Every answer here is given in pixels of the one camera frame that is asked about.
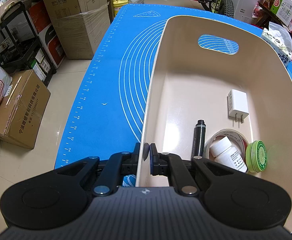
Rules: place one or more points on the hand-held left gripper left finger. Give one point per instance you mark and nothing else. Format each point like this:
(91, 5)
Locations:
(129, 158)

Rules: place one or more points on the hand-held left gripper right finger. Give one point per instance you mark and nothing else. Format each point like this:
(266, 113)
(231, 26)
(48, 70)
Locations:
(153, 160)

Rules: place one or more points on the black marker pen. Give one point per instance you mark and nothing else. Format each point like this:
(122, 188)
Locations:
(199, 140)

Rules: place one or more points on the white pill bottle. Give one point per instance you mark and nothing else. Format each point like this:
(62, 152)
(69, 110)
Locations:
(225, 155)

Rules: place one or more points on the beige plastic storage bin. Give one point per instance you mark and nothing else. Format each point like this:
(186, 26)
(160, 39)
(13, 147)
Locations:
(185, 92)

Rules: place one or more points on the beige tape roll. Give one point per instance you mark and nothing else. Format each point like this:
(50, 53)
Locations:
(225, 131)

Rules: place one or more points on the white plug charger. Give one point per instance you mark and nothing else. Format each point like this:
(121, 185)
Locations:
(237, 102)

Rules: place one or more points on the round green tin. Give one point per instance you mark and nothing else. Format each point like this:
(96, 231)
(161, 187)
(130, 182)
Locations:
(257, 156)

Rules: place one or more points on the blue silicone mat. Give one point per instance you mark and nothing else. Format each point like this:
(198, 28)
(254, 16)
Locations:
(116, 67)

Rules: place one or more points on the brown cardboard box with tape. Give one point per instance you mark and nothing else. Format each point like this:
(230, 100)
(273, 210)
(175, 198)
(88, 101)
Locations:
(21, 110)

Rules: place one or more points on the plastic-wrapped cardboard box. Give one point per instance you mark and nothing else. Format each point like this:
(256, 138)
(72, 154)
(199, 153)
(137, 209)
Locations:
(81, 35)

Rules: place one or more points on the red and white carton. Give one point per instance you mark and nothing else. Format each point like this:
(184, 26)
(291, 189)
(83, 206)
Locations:
(51, 45)

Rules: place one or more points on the yellow plastic jug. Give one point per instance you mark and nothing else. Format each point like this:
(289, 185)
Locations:
(119, 3)

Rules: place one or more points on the white tissue pack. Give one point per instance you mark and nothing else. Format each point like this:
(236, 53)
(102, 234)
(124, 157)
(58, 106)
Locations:
(277, 42)

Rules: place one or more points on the black metal rack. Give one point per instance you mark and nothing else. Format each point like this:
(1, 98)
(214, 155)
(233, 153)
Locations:
(3, 30)

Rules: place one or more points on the green and white box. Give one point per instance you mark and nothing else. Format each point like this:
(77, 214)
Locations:
(284, 7)

